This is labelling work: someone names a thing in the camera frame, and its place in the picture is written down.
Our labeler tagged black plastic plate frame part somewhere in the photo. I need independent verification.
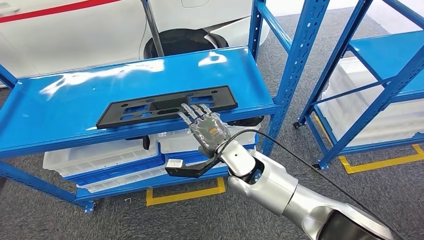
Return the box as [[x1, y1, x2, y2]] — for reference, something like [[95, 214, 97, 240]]
[[96, 85, 239, 130]]

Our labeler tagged black curved plastic part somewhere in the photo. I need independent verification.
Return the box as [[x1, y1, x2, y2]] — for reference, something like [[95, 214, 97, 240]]
[[226, 115, 265, 128], [125, 135, 152, 151]]

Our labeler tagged blue metal shelf rack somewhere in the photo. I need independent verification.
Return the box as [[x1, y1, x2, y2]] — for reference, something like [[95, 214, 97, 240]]
[[293, 0, 424, 170], [0, 0, 332, 215]]

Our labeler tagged grey metal pole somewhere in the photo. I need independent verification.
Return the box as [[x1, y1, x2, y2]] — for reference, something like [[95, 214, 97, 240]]
[[140, 0, 166, 58]]

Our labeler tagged white car with red stripe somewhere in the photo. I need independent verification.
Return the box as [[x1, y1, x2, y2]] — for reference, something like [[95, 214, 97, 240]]
[[0, 0, 271, 89]]

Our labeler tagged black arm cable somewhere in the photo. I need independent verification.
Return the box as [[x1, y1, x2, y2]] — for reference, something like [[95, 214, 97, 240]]
[[215, 129, 408, 240]]

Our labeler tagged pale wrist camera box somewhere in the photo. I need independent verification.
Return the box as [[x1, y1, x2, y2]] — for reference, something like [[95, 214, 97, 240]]
[[165, 158, 184, 170]]

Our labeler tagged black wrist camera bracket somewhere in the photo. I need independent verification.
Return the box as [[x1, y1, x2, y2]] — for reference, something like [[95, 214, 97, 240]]
[[164, 154, 222, 179]]

